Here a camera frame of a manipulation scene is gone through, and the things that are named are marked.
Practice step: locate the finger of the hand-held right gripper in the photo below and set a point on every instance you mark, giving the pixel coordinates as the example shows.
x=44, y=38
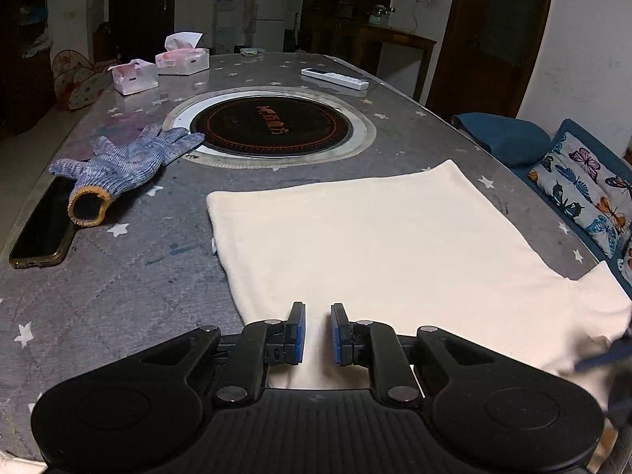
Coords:
x=600, y=359

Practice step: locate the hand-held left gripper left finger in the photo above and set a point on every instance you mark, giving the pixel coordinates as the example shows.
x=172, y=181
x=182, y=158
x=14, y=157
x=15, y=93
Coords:
x=296, y=336

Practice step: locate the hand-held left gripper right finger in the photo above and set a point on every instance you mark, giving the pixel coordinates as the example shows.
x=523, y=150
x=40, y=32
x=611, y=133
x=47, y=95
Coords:
x=338, y=336

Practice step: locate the white t-shirt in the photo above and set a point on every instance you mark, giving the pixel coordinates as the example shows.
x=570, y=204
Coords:
x=370, y=247

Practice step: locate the grey star tablecloth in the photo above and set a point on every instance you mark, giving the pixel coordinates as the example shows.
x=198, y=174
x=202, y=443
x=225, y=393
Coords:
x=148, y=266

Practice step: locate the butterfly print pillow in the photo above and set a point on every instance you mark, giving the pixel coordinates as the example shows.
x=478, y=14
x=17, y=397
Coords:
x=587, y=182

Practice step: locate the round black induction cooktop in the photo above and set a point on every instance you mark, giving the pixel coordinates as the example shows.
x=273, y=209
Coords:
x=271, y=126

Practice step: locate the blue sofa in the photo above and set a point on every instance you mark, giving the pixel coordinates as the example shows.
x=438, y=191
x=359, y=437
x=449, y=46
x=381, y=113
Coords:
x=572, y=126

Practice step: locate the blue cushion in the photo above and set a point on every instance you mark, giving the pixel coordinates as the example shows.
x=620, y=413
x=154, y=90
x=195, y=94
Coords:
x=508, y=138

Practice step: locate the blue knit work glove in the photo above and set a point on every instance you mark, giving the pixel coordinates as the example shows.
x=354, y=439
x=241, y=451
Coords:
x=118, y=168

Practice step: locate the white remote control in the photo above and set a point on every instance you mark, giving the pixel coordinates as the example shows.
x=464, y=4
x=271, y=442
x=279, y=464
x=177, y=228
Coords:
x=335, y=78

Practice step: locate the black smartphone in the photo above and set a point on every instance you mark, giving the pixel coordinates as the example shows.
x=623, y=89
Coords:
x=42, y=232

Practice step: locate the small green cloth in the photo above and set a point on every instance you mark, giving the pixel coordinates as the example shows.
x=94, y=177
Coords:
x=252, y=51

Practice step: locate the large pink tissue box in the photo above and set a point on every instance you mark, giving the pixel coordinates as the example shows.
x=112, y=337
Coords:
x=182, y=59

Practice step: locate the wooden side table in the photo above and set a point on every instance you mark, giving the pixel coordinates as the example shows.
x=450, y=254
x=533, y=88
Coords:
x=395, y=39

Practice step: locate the small pink tissue pack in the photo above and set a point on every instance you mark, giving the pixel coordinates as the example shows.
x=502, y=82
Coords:
x=133, y=78

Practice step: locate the white water dispenser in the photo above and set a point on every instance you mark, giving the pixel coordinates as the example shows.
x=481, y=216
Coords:
x=225, y=27

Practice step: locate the glass kettle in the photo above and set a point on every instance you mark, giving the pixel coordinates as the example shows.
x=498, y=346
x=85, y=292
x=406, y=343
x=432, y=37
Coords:
x=381, y=16

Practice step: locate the white refrigerator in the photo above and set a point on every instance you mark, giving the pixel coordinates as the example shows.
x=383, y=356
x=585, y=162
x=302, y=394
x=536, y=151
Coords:
x=271, y=10

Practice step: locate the brown wooden door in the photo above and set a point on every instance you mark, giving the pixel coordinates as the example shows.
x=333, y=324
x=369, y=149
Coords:
x=493, y=39

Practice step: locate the dark display cabinet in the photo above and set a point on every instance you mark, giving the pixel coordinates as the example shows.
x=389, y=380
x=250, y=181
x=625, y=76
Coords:
x=340, y=0

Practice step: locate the butterfly shaped play tent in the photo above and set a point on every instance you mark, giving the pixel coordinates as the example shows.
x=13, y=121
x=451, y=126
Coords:
x=76, y=79

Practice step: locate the dark wooden door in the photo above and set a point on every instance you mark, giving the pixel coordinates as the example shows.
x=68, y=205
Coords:
x=140, y=10

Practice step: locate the dark wooden shelf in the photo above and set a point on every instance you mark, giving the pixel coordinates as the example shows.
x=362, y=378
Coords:
x=22, y=49

